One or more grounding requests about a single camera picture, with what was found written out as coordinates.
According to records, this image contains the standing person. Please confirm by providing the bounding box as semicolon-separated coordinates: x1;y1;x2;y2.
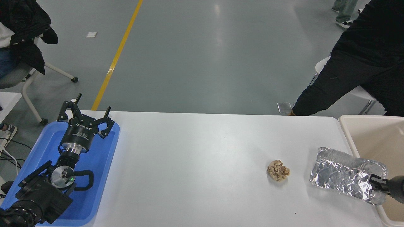
289;0;404;116

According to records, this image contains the black floor cable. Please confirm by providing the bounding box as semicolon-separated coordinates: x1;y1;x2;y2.
0;137;33;150

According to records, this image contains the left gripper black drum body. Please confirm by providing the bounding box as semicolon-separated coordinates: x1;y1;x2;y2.
60;116;99;152

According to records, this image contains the seated person's shoe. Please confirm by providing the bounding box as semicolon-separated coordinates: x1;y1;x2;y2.
0;124;18;150

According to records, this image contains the grey chair with white legs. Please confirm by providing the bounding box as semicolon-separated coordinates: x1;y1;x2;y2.
0;33;78;125

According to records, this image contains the foil tray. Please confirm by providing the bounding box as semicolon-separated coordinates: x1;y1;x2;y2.
309;147;388;205

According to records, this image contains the small white table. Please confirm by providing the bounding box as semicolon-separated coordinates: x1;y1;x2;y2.
0;92;22;123

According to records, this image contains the white floor cable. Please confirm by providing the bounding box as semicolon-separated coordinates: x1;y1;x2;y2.
0;148;19;175

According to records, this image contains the walking person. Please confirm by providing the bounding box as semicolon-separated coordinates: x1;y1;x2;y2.
331;0;360;29

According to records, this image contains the seated person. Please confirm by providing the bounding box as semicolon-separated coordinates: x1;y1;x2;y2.
0;0;59;79

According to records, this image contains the crumpled tan paper ball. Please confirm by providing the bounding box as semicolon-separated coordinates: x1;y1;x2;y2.
267;160;290;182

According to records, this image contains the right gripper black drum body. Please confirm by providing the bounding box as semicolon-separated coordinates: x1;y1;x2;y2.
387;175;404;204

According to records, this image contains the metal floor plate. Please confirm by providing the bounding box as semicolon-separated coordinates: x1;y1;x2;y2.
277;102;296;113

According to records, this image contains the blue plastic tray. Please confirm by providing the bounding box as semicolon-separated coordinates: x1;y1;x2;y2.
0;121;120;227

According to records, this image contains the large pale bin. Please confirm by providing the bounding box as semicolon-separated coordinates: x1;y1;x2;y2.
338;114;404;227

